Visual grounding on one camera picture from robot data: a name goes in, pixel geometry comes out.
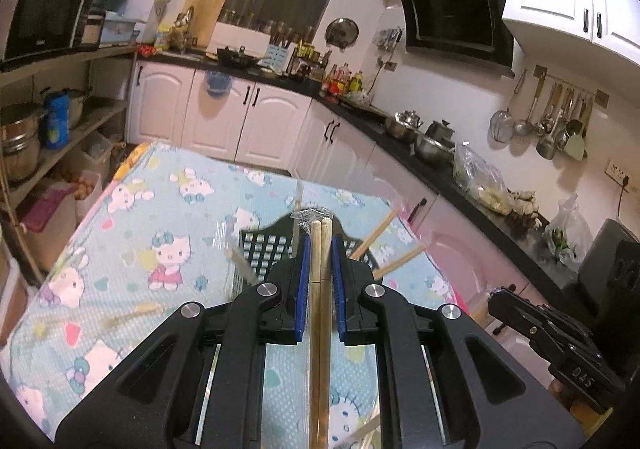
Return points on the pile of wooden chopsticks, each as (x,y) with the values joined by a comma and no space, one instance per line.
(375,234)

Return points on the black range hood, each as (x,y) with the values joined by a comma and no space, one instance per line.
(450,19)

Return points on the white lower kitchen cabinets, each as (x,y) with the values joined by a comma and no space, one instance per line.
(275,129)

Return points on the yellow dish soap bottle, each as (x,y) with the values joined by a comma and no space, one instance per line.
(162,39)

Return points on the blue plastic bottle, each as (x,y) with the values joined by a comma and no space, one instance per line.
(56,121)

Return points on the hanging steel pot lid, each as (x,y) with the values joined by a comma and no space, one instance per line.
(342,33)

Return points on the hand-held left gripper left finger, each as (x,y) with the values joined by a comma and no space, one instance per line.
(300,294)

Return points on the red dish cloth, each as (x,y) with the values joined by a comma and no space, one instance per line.
(146,50)

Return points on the light blue storage box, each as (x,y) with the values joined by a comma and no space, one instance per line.
(119,29)

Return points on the plastic bag with greens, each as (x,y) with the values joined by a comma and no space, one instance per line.
(567,234)

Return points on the white plastic container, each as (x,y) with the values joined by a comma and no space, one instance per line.
(97,151)

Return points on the wooden carrying pole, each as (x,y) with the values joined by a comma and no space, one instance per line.
(25,234)

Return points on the black microwave oven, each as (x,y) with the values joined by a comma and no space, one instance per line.
(45,14)

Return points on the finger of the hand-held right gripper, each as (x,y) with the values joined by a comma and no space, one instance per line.
(515,319)

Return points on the clear plastic food bag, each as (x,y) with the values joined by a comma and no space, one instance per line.
(482,179)

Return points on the small hanging utensils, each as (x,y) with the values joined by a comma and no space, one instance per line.
(389,38)

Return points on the wooden storage shelf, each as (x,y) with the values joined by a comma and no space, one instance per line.
(100,116)

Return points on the black wok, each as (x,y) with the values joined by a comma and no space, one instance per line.
(235,58)

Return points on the metal kitchen faucet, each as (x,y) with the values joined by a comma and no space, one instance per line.
(185,24)

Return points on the black kitchen countertop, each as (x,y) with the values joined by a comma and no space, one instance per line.
(450,179)

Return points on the steel pot with lid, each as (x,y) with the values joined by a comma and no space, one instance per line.
(440,130)

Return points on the large stainless steel stockpot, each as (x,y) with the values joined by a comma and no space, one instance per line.
(20,144)

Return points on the steel pots on counter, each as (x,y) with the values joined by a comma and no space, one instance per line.
(402,125)

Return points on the light blue cartoon printed cloth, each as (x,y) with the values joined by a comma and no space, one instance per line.
(165,209)

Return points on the small stainless steel pot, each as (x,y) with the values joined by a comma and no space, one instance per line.
(77,106)

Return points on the wooden cutting board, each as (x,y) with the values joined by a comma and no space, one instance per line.
(205,16)

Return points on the row of glass jars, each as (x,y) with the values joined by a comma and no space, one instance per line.
(265,26)

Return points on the olive green chopstick holder basket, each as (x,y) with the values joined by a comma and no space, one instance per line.
(260,254)

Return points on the small silver appliance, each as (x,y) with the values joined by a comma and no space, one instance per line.
(92,31)

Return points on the cardboard box with pink bag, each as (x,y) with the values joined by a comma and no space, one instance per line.
(45,219)

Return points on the blue hanging plastic bag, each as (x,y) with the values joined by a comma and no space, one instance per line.
(217,84)

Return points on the white wall socket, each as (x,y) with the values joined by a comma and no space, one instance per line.
(617,170)

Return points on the light blue knife block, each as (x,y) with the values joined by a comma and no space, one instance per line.
(277,60)

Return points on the pile of ginger roots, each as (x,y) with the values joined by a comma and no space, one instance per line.
(525,209)

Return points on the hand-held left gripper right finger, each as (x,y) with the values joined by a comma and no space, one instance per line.
(338,294)

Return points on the clear box of brown eggs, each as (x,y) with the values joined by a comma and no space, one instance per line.
(82,189)

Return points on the group of condiment bottles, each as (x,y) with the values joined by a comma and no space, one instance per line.
(340,79)

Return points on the dark grey appliance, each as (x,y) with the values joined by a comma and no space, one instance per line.
(610,254)

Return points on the row of hanging kitchen utensils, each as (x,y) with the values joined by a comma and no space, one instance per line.
(547,139)

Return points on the wooden chopstick pair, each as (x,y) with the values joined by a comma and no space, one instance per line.
(317,379)

